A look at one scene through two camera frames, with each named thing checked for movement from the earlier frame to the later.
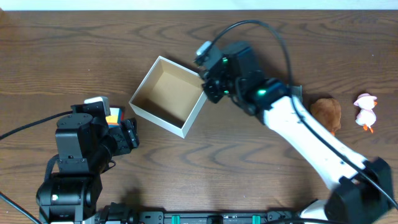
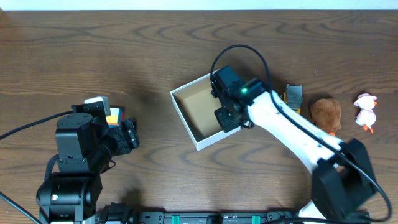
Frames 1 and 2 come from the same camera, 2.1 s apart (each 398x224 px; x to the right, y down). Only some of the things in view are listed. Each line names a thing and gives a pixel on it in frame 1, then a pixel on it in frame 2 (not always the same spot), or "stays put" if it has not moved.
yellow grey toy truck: [295, 89] stays put
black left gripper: [123, 140] stays put
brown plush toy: [326, 112] stays put
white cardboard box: [170, 96] to [197, 106]
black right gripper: [215, 95] to [227, 124]
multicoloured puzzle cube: [117, 116] stays put
